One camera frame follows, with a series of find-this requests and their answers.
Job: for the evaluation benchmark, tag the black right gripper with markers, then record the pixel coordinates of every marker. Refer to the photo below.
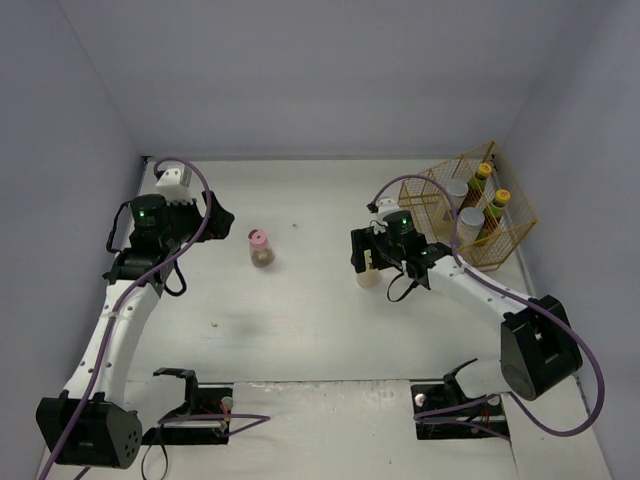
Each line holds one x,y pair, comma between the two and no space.
364,251

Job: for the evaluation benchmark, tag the yellow lid spice shaker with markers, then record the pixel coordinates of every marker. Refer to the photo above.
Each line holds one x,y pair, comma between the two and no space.
370,277

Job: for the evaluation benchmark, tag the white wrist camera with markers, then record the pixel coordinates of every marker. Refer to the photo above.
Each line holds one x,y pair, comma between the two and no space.
173,184
382,207

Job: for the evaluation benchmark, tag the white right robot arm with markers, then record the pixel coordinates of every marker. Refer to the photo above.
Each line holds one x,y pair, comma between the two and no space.
535,349

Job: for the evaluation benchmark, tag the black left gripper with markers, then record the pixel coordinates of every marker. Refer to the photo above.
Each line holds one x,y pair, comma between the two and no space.
201,220

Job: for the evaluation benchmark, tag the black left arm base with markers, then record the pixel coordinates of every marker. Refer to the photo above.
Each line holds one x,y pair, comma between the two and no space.
168,404

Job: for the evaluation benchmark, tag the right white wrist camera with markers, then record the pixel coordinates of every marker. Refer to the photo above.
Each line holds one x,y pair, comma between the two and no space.
382,207

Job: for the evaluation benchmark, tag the pink lid spice shaker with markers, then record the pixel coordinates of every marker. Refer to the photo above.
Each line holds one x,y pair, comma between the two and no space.
261,252

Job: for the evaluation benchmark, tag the gold wire basket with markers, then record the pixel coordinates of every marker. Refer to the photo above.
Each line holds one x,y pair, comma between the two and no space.
424,198

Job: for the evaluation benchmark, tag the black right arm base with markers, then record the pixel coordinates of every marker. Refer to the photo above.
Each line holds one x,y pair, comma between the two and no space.
449,414

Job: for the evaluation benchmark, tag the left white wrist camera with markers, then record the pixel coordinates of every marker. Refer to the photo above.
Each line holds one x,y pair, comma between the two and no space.
173,184

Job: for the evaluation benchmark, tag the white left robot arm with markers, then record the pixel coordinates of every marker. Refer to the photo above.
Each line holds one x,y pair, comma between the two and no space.
94,421

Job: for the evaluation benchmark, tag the silver lid jar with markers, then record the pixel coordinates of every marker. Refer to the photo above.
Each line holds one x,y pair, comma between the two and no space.
469,226
456,192

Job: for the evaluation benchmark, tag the yellow cap sauce bottle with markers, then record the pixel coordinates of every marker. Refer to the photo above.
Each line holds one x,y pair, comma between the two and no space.
476,185
493,213

